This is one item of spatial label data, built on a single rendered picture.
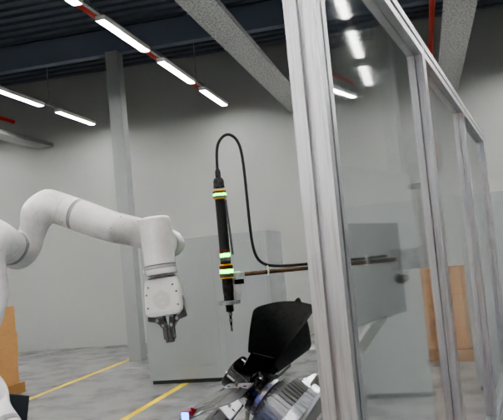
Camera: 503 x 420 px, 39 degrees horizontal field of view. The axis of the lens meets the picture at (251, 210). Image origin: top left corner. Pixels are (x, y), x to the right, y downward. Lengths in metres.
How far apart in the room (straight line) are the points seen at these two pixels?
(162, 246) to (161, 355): 8.12
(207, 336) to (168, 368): 0.72
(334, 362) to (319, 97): 0.30
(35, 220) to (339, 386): 1.40
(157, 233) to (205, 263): 7.78
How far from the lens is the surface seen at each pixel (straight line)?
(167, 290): 1.90
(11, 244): 2.07
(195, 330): 9.78
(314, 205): 0.82
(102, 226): 1.97
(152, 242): 1.90
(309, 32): 0.85
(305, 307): 2.25
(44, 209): 2.07
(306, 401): 2.27
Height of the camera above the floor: 1.58
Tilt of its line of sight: 4 degrees up
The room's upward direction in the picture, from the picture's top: 5 degrees counter-clockwise
